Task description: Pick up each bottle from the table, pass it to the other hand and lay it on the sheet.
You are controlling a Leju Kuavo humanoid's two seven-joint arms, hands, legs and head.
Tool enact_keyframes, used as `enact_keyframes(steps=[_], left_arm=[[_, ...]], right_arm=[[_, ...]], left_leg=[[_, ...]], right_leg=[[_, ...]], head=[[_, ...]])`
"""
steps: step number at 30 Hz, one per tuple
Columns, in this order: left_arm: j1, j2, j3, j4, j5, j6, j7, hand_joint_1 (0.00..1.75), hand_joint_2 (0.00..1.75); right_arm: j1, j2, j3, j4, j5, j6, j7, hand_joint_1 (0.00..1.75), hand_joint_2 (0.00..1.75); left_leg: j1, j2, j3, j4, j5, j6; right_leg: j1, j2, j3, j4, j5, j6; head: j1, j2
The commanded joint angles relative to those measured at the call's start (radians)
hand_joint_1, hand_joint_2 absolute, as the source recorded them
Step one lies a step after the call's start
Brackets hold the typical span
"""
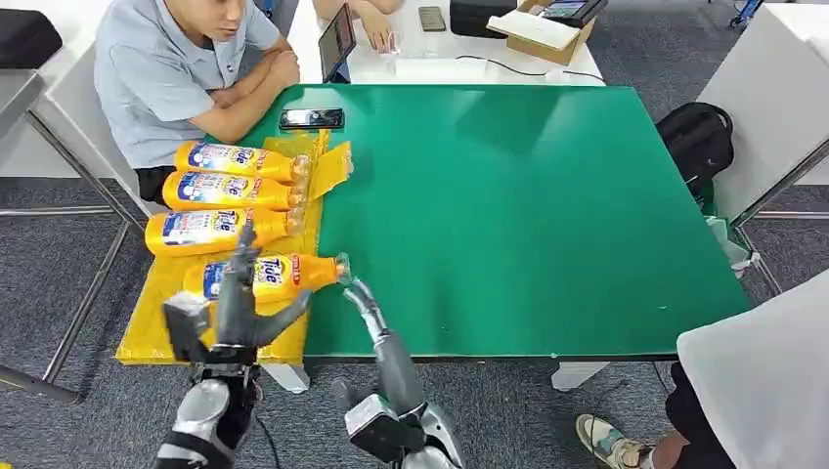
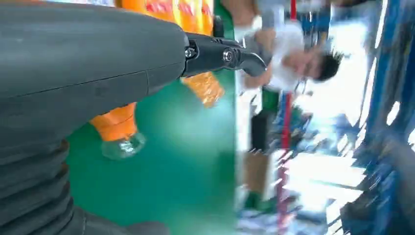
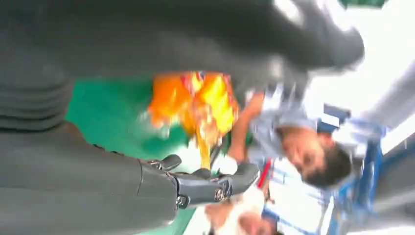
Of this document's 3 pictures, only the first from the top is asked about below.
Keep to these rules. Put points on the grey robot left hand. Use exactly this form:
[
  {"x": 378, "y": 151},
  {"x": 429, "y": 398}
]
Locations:
[{"x": 236, "y": 317}]

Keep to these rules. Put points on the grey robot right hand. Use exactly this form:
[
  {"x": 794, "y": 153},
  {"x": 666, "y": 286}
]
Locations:
[{"x": 395, "y": 369}]

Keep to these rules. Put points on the orange drink bottle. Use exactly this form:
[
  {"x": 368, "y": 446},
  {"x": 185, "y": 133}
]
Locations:
[
  {"x": 214, "y": 158},
  {"x": 188, "y": 233},
  {"x": 291, "y": 272},
  {"x": 207, "y": 191}
]

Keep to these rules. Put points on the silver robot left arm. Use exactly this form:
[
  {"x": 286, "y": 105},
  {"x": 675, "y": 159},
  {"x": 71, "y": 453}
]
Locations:
[{"x": 201, "y": 408}]

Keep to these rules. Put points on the white table leg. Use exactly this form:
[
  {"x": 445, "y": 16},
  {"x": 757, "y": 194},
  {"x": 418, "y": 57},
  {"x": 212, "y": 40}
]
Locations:
[
  {"x": 288, "y": 379},
  {"x": 576, "y": 374}
]

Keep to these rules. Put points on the yellow sheet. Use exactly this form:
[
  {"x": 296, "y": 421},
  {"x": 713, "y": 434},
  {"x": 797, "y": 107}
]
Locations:
[{"x": 149, "y": 324}]

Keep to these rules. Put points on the green table mat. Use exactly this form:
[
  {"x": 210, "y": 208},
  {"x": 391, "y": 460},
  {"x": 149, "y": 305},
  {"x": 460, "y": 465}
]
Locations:
[{"x": 518, "y": 226}]

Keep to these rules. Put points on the black phone on mat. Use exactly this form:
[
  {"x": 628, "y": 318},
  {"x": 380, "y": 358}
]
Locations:
[{"x": 312, "y": 118}]

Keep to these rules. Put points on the seated person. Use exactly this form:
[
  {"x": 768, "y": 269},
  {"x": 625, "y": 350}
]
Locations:
[{"x": 149, "y": 84}]

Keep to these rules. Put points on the white table beside seated person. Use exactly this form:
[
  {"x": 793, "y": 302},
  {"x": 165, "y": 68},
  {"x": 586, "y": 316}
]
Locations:
[{"x": 65, "y": 110}]

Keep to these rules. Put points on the black tablet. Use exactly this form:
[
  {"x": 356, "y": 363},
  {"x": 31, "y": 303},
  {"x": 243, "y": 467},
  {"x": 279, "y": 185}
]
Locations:
[{"x": 335, "y": 42}]

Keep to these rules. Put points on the person at white table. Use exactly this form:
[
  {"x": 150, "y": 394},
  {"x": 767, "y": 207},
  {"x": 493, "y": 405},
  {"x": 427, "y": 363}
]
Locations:
[{"x": 375, "y": 26}]

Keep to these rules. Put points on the white table with devices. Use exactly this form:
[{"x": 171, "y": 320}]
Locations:
[{"x": 421, "y": 45}]

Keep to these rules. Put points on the black seat cushion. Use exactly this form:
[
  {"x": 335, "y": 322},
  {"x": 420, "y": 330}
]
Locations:
[{"x": 26, "y": 39}]

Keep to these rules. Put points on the cardboard box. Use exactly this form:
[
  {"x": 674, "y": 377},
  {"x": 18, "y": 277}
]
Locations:
[{"x": 550, "y": 53}]

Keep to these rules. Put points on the grey phone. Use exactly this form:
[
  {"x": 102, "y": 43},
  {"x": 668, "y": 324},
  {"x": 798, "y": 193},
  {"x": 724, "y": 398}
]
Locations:
[{"x": 432, "y": 19}]

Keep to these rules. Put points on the pale green bag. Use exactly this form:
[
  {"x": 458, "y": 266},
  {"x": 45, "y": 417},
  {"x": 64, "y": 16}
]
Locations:
[{"x": 725, "y": 236}]

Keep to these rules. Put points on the standing person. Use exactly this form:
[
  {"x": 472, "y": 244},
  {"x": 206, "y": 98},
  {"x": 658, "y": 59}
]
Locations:
[{"x": 758, "y": 375}]

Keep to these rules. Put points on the black box device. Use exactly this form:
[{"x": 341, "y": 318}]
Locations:
[{"x": 479, "y": 16}]

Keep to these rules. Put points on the white sheet on cardboard box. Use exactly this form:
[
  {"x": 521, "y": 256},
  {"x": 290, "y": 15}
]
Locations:
[{"x": 528, "y": 29}]

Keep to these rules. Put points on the black backpack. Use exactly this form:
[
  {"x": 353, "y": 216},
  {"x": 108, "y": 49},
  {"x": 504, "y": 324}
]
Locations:
[{"x": 693, "y": 139}]

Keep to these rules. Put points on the black handheld terminal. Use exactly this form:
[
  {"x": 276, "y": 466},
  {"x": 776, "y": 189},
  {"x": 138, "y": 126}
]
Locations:
[{"x": 573, "y": 12}]

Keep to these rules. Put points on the white table with steel legs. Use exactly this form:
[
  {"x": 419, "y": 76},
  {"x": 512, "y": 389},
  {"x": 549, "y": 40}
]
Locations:
[{"x": 771, "y": 77}]

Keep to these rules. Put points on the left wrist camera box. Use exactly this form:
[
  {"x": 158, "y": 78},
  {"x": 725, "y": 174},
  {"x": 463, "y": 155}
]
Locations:
[{"x": 184, "y": 327}]

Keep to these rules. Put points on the steel frame table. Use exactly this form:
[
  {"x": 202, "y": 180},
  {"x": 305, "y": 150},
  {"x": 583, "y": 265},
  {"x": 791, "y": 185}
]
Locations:
[{"x": 16, "y": 90}]

